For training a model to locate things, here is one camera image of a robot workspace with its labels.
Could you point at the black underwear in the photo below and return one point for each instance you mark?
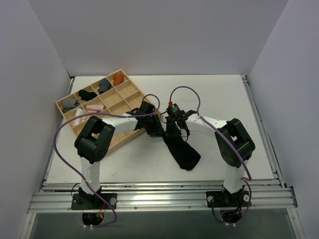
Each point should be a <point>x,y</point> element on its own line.
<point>185,155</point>

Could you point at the wooden compartment tray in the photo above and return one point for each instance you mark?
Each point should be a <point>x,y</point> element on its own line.
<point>104,109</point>

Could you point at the orange rolled sock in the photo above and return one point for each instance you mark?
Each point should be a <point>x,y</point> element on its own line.
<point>118,79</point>

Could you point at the pink rolled sock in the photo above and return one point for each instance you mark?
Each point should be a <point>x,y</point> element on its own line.
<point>94,108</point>

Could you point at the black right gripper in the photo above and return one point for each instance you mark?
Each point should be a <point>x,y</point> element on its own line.
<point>174,130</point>

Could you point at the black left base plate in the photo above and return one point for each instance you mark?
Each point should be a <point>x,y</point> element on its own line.
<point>81,201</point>

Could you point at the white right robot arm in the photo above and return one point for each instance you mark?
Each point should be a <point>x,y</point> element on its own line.
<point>234,142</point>

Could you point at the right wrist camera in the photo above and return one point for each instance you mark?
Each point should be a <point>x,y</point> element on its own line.
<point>174,111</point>

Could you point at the grey striped rolled sock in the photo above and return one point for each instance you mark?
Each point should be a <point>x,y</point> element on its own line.
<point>69,104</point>

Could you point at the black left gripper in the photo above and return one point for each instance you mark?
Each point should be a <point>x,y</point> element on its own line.
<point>154,128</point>

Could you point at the dark grey rolled sock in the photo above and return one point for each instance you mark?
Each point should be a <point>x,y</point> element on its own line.
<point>104,86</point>

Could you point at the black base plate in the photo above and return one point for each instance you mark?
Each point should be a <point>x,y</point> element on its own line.
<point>224,199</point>
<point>81,201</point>

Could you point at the black rolled sock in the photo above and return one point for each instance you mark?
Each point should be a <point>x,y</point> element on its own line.
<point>86,96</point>

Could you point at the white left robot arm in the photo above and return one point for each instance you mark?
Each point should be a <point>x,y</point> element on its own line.
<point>93,142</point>

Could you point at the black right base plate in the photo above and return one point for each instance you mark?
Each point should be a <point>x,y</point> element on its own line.
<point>224,199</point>

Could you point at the white rolled sock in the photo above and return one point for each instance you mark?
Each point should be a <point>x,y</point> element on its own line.
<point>77,121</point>

